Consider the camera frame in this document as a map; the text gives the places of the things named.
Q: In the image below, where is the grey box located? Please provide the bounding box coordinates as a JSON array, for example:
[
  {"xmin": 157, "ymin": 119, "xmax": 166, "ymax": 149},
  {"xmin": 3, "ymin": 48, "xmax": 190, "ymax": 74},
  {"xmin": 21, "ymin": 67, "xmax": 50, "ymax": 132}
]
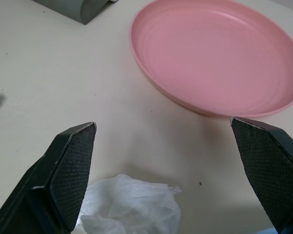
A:
[{"xmin": 30, "ymin": 0, "xmax": 113, "ymax": 26}]

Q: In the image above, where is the crumpled white tissue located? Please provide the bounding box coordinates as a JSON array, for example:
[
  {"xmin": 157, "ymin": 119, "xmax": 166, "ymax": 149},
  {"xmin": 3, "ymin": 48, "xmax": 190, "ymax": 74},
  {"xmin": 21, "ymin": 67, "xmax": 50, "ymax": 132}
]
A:
[{"xmin": 72, "ymin": 173, "xmax": 183, "ymax": 234}]

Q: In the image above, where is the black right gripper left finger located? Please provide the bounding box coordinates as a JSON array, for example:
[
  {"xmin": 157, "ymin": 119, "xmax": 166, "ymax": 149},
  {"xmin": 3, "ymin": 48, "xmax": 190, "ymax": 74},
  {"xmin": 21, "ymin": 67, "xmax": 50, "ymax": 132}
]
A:
[{"xmin": 0, "ymin": 121, "xmax": 98, "ymax": 234}]

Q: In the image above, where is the pink round plate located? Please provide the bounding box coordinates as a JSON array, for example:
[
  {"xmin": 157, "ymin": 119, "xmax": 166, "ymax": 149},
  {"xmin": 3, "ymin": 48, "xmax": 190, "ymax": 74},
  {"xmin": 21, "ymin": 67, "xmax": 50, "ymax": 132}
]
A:
[{"xmin": 129, "ymin": 0, "xmax": 293, "ymax": 119}]

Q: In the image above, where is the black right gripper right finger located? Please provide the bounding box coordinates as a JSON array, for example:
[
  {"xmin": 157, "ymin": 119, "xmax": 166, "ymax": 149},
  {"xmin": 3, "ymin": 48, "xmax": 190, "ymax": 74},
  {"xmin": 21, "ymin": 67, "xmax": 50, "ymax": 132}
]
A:
[{"xmin": 230, "ymin": 117, "xmax": 293, "ymax": 234}]

